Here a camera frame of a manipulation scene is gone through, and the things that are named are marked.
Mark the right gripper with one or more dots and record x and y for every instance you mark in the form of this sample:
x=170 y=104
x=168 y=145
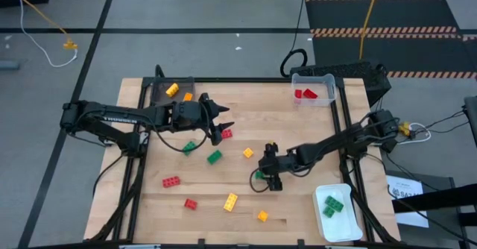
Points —
x=285 y=163

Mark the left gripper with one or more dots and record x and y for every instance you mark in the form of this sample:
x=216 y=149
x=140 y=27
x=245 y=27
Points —
x=188 y=115

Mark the small green toy block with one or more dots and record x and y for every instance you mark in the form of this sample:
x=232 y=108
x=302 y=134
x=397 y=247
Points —
x=259 y=174
x=328 y=211

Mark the red rectangular toy block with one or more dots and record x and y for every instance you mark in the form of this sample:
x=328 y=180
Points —
x=227 y=134
x=171 y=182
x=298 y=93
x=310 y=93

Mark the small yellow toy block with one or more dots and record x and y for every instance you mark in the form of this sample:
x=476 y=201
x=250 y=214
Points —
x=248 y=152
x=262 y=216

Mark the yellow rectangular toy block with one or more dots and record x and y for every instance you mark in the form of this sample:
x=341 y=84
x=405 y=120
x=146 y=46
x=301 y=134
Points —
x=188 y=96
x=172 y=89

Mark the green rectangular toy block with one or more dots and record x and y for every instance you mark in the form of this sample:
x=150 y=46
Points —
x=214 y=157
x=334 y=203
x=189 y=147

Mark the long yellow toy block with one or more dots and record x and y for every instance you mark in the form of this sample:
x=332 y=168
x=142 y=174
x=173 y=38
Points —
x=230 y=202

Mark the small red toy block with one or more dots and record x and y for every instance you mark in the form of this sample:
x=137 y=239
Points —
x=191 y=204

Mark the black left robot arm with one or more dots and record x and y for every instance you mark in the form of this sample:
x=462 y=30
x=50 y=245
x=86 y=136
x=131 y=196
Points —
x=123 y=115

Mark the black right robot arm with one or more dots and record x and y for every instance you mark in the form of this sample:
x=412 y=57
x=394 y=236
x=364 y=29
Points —
x=335 y=141

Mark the grey translucent plastic bin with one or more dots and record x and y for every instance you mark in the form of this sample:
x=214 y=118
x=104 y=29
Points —
x=164 y=100

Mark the white plastic tray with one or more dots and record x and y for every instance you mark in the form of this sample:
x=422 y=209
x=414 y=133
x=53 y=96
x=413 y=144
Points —
x=343 y=226

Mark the clear plastic bin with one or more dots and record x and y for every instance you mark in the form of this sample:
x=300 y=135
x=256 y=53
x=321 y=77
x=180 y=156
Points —
x=322 y=82

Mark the black perforated equipment box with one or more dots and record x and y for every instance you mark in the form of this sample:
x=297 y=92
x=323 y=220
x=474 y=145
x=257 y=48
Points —
x=354 y=72

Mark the yellow floor connector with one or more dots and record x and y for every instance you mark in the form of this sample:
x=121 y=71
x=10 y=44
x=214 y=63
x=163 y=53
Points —
x=404 y=128

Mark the white paper sheet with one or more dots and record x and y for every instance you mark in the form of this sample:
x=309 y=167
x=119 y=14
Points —
x=415 y=219

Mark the dark grey side table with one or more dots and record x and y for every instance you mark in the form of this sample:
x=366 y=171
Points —
x=441 y=180

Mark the black beam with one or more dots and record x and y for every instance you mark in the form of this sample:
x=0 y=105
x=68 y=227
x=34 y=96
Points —
x=447 y=197

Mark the black hazard striped floor mat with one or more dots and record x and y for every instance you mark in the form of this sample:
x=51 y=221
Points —
x=417 y=55
x=410 y=14

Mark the grey floor object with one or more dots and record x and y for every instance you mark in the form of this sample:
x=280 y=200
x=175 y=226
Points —
x=9 y=66

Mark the black aluminium table frame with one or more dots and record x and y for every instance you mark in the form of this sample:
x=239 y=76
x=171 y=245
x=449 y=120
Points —
x=242 y=80

